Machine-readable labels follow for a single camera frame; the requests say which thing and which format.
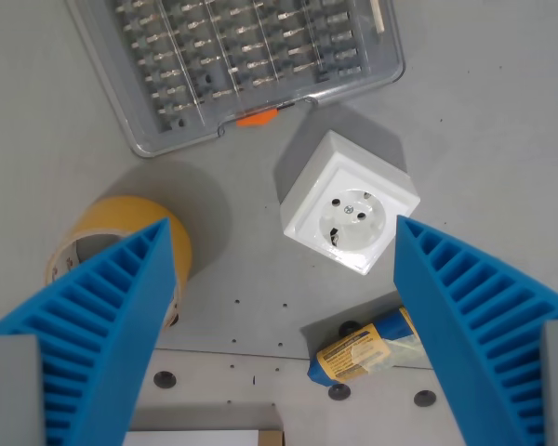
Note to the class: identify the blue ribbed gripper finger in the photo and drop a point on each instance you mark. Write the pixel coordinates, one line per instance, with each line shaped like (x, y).
(469, 325)
(107, 325)

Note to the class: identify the yellow tape roll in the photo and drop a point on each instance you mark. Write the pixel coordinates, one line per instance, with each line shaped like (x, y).
(121, 213)

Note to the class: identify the blue yellow labelled tube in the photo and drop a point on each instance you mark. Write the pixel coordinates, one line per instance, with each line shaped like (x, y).
(358, 353)

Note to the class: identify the white cardboard box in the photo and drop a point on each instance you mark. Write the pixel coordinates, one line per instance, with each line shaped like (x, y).
(204, 437)

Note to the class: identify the clear plastic bit set case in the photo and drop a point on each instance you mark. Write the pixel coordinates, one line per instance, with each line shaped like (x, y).
(242, 65)

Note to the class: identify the white wall socket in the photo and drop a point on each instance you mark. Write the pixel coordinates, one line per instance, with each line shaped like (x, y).
(349, 204)

